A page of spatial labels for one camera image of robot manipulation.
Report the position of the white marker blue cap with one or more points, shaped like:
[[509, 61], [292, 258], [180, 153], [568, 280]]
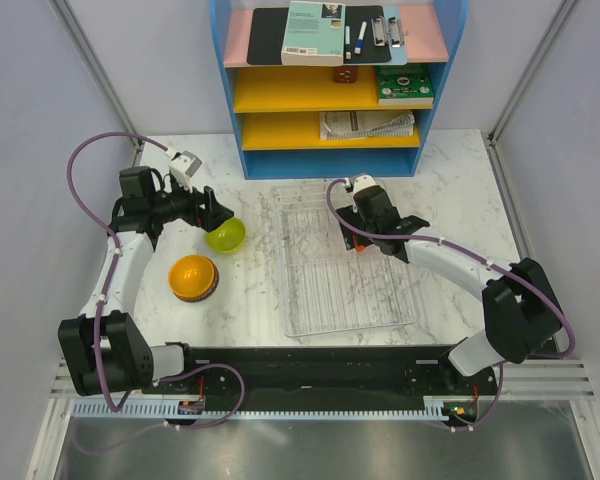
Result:
[[360, 39]]

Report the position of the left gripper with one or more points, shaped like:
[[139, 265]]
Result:
[[213, 214]]

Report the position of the red patterned bowl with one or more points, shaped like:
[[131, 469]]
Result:
[[197, 298]]

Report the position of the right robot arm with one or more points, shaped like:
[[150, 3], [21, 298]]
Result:
[[521, 312]]

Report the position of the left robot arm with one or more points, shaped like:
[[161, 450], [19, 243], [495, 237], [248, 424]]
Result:
[[103, 348]]

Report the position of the green book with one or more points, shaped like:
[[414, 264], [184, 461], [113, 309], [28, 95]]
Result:
[[407, 85]]

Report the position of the white wire dish rack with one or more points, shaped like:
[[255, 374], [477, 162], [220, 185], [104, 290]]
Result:
[[326, 287]]

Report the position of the folded newspaper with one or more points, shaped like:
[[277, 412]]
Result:
[[344, 125]]

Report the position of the blue shelf unit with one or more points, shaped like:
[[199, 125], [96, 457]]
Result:
[[275, 109]]

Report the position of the lime green bowl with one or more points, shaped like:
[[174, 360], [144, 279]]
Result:
[[228, 238]]

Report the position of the yellow orange bowl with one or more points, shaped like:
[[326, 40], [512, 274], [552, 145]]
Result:
[[191, 275]]

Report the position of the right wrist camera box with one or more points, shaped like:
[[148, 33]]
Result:
[[358, 183]]

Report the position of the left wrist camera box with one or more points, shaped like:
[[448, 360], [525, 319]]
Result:
[[182, 168]]

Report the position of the brown small box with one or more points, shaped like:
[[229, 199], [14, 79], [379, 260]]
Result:
[[345, 74]]

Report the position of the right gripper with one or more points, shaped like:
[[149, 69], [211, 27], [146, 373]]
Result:
[[349, 216]]

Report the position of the teal book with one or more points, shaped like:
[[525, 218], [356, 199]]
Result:
[[314, 34]]

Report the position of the black mat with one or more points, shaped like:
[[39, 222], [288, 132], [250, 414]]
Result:
[[267, 32]]

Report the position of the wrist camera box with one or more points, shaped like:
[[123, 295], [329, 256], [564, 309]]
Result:
[[358, 183], [182, 168]]

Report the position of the white cable duct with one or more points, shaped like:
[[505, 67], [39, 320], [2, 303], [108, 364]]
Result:
[[181, 410]]

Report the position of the white marker black cap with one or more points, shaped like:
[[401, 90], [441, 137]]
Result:
[[347, 43]]

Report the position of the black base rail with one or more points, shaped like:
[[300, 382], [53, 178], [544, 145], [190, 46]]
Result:
[[324, 378]]

